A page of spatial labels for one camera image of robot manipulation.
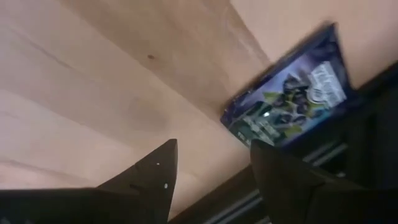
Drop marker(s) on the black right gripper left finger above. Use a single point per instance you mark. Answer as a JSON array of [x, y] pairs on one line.
[[155, 186]]

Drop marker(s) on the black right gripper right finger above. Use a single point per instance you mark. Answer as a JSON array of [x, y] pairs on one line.
[[286, 193]]

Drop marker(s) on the dark blue tea packet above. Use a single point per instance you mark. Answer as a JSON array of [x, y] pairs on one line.
[[295, 93]]

